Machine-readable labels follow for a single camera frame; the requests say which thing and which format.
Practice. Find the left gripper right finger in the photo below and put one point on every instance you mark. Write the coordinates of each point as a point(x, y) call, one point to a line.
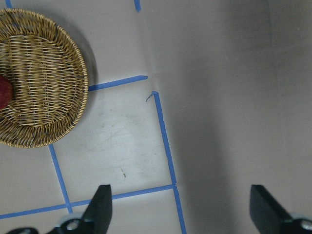
point(269, 217)

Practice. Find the dark red apple in basket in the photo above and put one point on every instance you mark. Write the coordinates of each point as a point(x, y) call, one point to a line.
point(6, 92)

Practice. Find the woven wicker basket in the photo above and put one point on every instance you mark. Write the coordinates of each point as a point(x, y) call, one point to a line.
point(49, 78)

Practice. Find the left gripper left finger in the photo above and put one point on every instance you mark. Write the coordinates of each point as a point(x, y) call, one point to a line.
point(95, 219)

